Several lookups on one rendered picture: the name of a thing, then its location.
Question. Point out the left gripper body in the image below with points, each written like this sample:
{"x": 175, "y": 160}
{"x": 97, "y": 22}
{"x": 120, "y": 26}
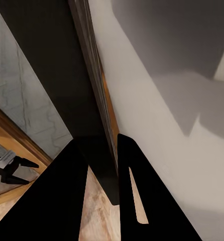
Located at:
{"x": 9, "y": 169}

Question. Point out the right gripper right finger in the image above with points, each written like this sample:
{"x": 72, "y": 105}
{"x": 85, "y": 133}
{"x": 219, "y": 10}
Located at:
{"x": 167, "y": 222}

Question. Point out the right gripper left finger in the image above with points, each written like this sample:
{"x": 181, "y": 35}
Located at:
{"x": 51, "y": 209}

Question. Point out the door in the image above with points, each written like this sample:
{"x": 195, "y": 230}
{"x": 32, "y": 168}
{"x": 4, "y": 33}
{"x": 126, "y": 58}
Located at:
{"x": 30, "y": 125}

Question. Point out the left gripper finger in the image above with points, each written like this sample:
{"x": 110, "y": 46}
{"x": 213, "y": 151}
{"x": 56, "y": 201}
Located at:
{"x": 25, "y": 162}
{"x": 10, "y": 179}

